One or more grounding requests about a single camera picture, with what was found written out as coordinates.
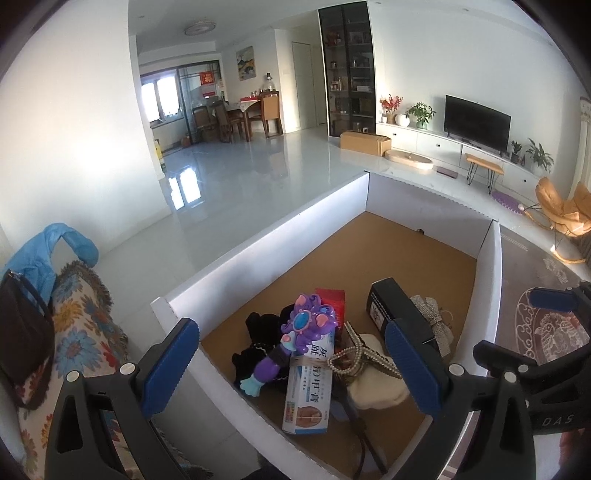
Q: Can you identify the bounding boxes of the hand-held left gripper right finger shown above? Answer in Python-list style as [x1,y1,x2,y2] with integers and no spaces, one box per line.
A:
[385,318,536,480]

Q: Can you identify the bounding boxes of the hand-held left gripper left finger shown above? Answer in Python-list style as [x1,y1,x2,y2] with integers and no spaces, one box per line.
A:
[45,317,200,480]

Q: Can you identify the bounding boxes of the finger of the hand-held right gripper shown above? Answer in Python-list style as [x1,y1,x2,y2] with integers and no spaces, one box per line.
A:
[473,340,581,403]
[530,285,590,324]

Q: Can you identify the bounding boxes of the rhinestone bow hair claw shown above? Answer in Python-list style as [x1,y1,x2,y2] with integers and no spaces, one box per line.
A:
[409,295,455,356]

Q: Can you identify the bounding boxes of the pearl hair claw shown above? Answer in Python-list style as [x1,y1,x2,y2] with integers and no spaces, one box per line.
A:
[328,323,402,381]

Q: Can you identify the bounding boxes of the black rectangular box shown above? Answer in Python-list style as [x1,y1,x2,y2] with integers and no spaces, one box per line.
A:
[368,277,444,347]

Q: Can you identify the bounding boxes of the black fluffy scrunchie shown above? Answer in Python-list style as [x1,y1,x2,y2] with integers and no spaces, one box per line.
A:
[231,346,278,385]
[245,313,283,347]

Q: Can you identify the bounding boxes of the clear frame glasses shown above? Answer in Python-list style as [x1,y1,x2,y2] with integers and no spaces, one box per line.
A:
[339,399,389,476]

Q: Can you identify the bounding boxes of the blue white medicine box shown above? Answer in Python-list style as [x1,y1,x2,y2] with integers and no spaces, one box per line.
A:
[281,335,340,435]

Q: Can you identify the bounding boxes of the purple toy wand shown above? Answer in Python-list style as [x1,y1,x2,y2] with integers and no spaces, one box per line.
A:
[239,293,342,398]

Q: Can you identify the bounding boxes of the white storage box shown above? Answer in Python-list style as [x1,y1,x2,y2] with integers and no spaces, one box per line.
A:
[150,172,504,480]

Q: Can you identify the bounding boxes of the white fluffy scrunchie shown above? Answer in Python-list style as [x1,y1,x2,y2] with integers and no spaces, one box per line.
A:
[346,333,409,410]

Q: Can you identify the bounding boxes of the orange lounge chair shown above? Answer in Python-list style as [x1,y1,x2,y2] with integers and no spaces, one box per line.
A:
[536,178,591,264]

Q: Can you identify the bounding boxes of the floral blanket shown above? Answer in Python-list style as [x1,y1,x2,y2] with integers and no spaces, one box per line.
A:
[14,261,213,480]

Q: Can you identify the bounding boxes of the small red box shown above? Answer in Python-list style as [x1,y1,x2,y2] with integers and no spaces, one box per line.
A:
[315,288,347,324]

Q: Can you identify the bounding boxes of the purple round mat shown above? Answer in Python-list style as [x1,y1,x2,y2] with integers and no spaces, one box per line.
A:
[491,190,525,214]

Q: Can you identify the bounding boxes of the large leafy potted plant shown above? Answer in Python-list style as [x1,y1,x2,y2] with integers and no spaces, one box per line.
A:
[525,137,555,174]

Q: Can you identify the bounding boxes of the black bag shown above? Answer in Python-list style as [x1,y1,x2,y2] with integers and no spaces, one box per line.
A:
[0,270,56,409]

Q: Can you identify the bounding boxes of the white standing air conditioner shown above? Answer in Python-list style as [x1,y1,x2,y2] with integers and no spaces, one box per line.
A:
[570,97,591,199]

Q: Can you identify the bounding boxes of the wooden bench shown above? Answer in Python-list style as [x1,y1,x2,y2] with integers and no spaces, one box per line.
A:
[464,154,505,193]

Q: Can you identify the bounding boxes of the blue jacket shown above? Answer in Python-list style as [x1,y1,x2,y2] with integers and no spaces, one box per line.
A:
[2,223,100,296]

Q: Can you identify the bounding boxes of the black television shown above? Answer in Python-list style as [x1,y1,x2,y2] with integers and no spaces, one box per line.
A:
[444,95,512,153]

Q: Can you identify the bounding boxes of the beige oval tray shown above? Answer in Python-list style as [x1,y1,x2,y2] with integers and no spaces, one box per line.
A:
[385,148,435,172]

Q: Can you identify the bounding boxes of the white television cabinet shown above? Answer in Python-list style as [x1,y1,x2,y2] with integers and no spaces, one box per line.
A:
[376,122,573,204]

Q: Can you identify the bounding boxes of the green potted plant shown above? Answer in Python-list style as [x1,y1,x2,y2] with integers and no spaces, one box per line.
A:
[405,102,437,130]

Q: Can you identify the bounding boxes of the brown cardboard box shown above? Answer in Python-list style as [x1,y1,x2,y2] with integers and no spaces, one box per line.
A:
[340,130,392,158]

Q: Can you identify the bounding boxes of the wooden dining chair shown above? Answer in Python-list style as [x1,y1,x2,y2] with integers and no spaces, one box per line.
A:
[191,105,218,144]
[212,100,243,141]
[261,91,283,138]

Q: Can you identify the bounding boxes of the red flower bouquet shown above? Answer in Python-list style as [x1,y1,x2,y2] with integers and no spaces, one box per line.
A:
[379,95,403,124]

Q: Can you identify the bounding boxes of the wooden dining table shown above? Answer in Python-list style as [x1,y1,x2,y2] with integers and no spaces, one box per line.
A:
[231,95,280,139]

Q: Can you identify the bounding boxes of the white door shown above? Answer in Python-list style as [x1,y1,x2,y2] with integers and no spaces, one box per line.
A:
[292,41,319,131]

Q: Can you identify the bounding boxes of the glass display cabinet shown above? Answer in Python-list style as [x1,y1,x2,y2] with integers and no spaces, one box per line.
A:
[318,0,377,139]

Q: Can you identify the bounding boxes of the ceiling lamp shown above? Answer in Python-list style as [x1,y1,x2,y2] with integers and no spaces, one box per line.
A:
[184,19,218,36]

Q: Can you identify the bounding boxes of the wall painting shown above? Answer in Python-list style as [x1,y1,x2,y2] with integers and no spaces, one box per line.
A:
[235,45,256,81]

